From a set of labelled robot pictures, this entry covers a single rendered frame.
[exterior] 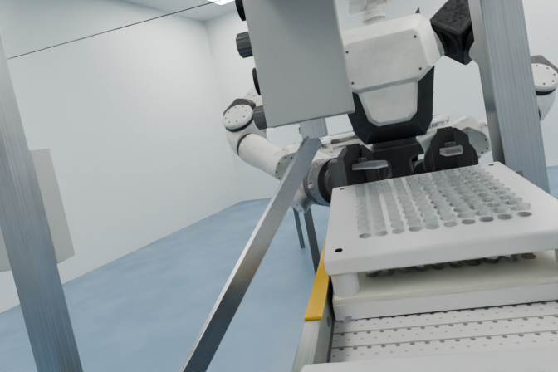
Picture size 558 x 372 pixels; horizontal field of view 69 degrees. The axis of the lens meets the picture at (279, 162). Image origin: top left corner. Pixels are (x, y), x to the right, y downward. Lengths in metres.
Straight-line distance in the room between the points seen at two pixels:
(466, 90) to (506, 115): 4.78
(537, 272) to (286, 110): 0.30
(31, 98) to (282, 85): 4.02
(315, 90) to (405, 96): 0.60
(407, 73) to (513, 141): 0.40
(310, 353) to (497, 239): 0.20
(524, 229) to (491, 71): 0.35
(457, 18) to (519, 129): 0.47
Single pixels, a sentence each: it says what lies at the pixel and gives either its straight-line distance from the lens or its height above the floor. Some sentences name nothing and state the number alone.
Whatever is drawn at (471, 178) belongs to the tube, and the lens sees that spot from 0.57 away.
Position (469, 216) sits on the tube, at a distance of 0.45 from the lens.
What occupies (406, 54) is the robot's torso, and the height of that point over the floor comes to 1.12.
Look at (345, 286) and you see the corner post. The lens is 0.43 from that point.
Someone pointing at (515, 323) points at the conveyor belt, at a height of 0.80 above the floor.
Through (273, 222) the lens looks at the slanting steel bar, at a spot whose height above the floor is 0.90.
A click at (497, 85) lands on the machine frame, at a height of 1.00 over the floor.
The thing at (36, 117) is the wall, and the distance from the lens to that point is 4.40.
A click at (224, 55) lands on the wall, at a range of 6.60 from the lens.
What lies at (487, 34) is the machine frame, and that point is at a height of 1.09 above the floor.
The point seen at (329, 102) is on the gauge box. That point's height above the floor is 1.02.
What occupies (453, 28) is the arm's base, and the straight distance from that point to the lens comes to 1.13.
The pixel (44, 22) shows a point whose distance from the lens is 1.01.
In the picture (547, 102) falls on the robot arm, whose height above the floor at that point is 0.95.
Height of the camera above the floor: 1.00
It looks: 4 degrees down
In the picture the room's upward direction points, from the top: 11 degrees counter-clockwise
